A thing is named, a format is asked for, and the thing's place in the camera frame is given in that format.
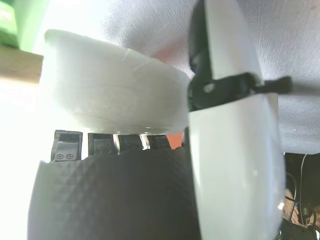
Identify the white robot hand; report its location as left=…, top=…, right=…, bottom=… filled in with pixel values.
left=26, top=0, right=293, bottom=240

